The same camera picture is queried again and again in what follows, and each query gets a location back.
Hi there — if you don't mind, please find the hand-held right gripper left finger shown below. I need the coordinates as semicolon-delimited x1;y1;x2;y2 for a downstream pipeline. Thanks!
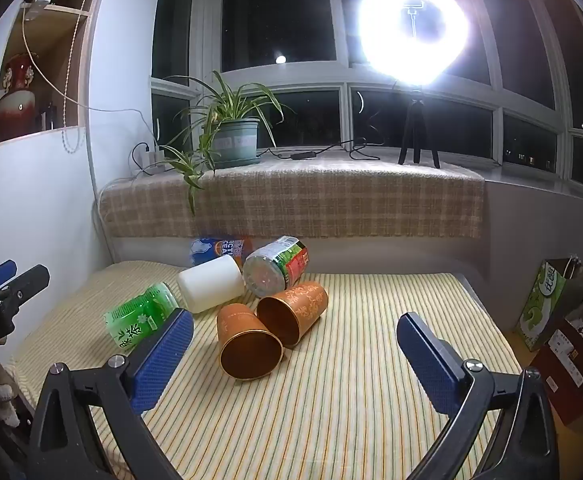
26;308;195;480

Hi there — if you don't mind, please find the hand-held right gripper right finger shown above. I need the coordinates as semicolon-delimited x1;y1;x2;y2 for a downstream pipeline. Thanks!
397;312;560;480

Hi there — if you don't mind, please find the orange patterned cup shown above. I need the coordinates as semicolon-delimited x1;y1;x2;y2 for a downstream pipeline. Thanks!
216;303;285;381
255;282;330;350

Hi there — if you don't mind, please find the white plastic cup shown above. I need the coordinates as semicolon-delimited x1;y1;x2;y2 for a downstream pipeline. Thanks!
177;254;246;315

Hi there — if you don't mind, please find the green tea bottle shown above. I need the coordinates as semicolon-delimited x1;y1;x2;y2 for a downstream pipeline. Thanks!
102;282;180;352

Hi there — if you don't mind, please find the plush toy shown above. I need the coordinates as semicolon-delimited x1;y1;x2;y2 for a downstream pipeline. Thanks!
0;349;23;429

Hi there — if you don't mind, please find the green paper bag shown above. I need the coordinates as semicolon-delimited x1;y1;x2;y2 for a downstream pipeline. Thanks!
515;258;583;352

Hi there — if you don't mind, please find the red green labelled can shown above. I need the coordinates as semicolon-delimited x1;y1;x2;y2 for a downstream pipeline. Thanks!
242;235;310;300

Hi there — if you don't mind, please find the red cardboard box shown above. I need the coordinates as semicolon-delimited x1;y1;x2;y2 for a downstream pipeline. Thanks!
528;292;583;427

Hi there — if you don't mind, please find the red ceramic vase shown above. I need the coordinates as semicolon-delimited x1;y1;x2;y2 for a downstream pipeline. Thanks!
0;53;39;143

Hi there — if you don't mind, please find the white power strip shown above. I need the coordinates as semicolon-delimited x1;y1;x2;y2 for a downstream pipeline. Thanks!
140;144;166;173

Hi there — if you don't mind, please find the plaid cloth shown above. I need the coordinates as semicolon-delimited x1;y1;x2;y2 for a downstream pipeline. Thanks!
98;152;487;242

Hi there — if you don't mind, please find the potted spider plant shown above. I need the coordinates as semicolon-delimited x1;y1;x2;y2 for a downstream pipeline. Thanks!
153;70;298;217

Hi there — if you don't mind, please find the black tripod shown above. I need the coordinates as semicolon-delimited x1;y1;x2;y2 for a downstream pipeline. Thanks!
397;86;443;170

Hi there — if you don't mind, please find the white clip lamp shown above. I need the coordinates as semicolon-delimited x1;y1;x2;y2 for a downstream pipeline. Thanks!
23;0;58;22

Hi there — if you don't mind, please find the white framed window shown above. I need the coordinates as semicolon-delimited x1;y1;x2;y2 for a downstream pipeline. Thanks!
150;0;583;197

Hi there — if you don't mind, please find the white cable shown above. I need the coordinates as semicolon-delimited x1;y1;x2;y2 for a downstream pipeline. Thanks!
20;0;143;113

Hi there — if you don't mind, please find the white bead cord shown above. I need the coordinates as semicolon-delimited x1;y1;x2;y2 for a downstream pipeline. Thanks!
60;0;106;154

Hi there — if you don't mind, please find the black power cable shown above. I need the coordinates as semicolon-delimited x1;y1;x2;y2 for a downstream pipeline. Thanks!
258;136;403;162

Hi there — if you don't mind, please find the wooden wall shelf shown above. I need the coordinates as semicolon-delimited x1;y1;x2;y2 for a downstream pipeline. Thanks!
0;0;108;149

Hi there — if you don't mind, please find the ring light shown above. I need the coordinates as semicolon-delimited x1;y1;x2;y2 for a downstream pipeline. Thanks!
355;0;473;87

